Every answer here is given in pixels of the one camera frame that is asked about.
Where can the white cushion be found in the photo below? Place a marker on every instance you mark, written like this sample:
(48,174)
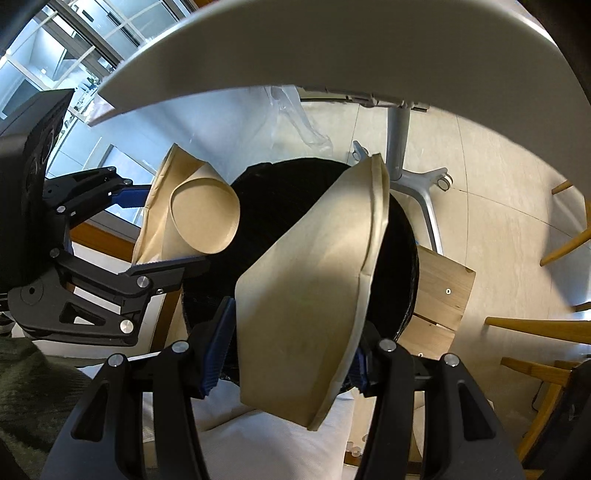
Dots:
(268,443)

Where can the large glass window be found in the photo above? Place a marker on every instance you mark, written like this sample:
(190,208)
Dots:
(60,41)

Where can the wooden crate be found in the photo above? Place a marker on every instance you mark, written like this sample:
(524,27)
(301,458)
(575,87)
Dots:
(443,286)

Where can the clear plastic bag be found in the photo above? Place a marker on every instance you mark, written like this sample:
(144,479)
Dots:
(300,120)

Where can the wooden chair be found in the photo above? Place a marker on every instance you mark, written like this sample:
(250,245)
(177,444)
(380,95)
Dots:
(565,247)
(545,325)

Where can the black trash bin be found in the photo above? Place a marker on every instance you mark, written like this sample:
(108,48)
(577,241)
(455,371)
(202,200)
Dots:
(277,198)

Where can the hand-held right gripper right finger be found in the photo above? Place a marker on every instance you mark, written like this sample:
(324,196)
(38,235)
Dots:
(362,374)

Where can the dark green cloth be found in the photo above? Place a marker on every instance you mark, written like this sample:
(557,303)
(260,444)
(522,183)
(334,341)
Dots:
(32,392)

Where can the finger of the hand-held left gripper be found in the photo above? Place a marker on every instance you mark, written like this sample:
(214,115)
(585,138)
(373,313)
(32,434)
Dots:
(152,278)
(134,196)

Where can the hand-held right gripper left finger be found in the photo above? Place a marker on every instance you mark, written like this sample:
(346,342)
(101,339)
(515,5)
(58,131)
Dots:
(217,355)

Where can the white round table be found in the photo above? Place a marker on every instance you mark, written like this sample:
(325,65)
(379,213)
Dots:
(323,41)

